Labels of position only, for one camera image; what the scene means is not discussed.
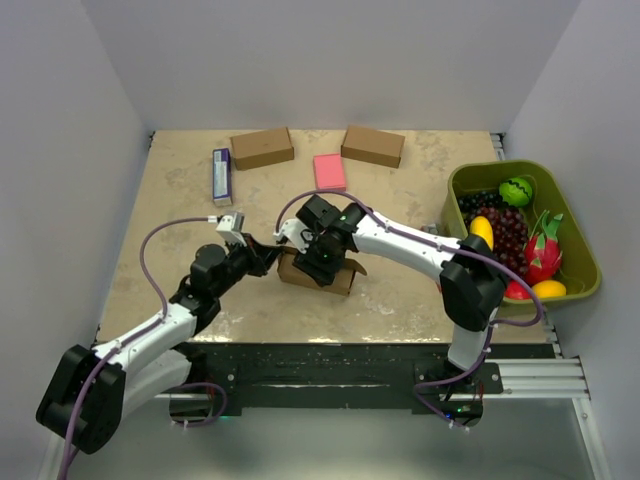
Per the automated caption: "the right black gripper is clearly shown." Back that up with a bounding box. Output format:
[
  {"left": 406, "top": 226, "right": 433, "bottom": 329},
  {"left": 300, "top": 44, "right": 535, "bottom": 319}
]
[{"left": 294, "top": 231, "right": 348, "bottom": 286}]

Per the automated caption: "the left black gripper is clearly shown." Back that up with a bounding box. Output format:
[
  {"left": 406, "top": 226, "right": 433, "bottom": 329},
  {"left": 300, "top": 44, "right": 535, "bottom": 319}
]
[{"left": 213, "top": 234, "right": 283, "bottom": 299}]

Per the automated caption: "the brown cardboard box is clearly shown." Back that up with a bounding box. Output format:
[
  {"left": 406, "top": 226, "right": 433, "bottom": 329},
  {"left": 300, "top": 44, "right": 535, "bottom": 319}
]
[{"left": 277, "top": 246, "right": 367, "bottom": 297}]

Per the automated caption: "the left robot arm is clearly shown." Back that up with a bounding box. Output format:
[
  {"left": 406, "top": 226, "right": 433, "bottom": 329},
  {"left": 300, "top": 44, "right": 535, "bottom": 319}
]
[{"left": 36, "top": 234, "right": 283, "bottom": 454}]

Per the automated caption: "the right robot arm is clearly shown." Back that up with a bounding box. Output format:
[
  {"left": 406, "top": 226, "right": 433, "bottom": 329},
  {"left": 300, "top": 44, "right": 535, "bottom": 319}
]
[{"left": 274, "top": 191, "right": 509, "bottom": 393}]

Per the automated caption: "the purple toothpaste box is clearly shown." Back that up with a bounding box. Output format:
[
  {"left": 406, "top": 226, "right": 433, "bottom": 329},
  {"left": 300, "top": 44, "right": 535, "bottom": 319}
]
[{"left": 212, "top": 148, "right": 233, "bottom": 207}]

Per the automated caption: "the left folded cardboard box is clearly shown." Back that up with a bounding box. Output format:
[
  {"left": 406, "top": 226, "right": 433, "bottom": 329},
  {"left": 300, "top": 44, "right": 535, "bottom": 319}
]
[{"left": 230, "top": 127, "right": 295, "bottom": 171}]

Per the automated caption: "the folded cardboard box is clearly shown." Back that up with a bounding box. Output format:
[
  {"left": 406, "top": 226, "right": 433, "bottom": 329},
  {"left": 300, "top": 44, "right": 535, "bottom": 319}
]
[
  {"left": 341, "top": 125, "right": 405, "bottom": 169},
  {"left": 230, "top": 127, "right": 295, "bottom": 171}
]

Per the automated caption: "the right folded cardboard box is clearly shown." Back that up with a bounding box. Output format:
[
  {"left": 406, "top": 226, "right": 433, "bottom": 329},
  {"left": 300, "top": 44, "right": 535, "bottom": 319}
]
[{"left": 341, "top": 125, "right": 405, "bottom": 169}]

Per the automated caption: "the pink sticky note pad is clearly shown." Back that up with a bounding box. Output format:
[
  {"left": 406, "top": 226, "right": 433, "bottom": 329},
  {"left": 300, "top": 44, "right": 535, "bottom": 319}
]
[{"left": 313, "top": 153, "right": 347, "bottom": 191}]

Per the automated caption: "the red silver snack packet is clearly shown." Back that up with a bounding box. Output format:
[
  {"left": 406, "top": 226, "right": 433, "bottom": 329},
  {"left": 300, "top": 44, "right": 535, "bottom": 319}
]
[{"left": 422, "top": 223, "right": 444, "bottom": 235}]

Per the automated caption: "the black grape bunch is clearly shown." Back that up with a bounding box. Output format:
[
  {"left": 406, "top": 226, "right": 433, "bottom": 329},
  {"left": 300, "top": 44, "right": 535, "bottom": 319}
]
[{"left": 457, "top": 191, "right": 505, "bottom": 214}]

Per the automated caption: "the yellow toy lemon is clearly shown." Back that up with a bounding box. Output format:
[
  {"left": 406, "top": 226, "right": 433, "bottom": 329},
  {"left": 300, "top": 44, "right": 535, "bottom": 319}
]
[{"left": 469, "top": 216, "right": 494, "bottom": 250}]

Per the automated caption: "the dark red grape bunch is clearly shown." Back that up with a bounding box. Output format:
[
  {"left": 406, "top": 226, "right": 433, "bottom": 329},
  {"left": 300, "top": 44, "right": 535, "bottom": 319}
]
[{"left": 465, "top": 208, "right": 529, "bottom": 278}]

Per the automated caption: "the red toy apple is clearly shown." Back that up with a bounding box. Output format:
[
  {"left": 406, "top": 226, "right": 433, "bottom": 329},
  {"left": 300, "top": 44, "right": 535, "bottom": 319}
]
[{"left": 504, "top": 280, "right": 531, "bottom": 301}]

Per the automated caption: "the green toy melon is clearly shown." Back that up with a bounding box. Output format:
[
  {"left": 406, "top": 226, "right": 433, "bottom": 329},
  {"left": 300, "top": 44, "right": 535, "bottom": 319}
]
[{"left": 498, "top": 177, "right": 534, "bottom": 207}]

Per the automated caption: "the pink dragon fruit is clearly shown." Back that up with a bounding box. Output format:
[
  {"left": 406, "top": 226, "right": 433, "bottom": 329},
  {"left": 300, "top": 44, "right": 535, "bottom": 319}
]
[{"left": 524, "top": 210, "right": 563, "bottom": 286}]

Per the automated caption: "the orange yellow mango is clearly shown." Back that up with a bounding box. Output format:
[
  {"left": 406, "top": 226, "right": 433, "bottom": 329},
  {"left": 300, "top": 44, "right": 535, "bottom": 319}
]
[{"left": 532, "top": 279, "right": 567, "bottom": 299}]

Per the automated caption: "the olive green plastic bin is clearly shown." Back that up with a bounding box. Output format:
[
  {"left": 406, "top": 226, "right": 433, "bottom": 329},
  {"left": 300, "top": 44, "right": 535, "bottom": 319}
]
[{"left": 440, "top": 160, "right": 602, "bottom": 310}]

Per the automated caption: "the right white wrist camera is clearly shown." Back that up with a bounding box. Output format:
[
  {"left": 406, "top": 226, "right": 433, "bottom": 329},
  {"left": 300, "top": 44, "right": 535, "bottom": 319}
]
[{"left": 273, "top": 218, "right": 315, "bottom": 253}]

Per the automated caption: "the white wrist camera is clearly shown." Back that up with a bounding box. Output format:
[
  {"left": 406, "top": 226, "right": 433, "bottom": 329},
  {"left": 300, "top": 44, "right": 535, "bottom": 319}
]
[
  {"left": 273, "top": 218, "right": 315, "bottom": 253},
  {"left": 207, "top": 212, "right": 246, "bottom": 247}
]

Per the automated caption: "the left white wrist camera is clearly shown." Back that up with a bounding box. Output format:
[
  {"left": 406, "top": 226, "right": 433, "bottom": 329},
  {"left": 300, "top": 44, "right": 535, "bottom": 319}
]
[{"left": 207, "top": 212, "right": 246, "bottom": 247}]

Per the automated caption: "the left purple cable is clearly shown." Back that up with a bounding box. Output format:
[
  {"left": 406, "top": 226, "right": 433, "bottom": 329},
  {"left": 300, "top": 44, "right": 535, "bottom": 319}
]
[{"left": 56, "top": 215, "right": 216, "bottom": 480}]

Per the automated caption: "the black base frame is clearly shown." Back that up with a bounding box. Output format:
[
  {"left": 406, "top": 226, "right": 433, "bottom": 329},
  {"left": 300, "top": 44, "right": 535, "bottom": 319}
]
[{"left": 170, "top": 343, "right": 503, "bottom": 426}]

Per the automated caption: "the aluminium rail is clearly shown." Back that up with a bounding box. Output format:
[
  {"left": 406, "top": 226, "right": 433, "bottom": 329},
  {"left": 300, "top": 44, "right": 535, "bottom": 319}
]
[{"left": 149, "top": 354, "right": 596, "bottom": 401}]

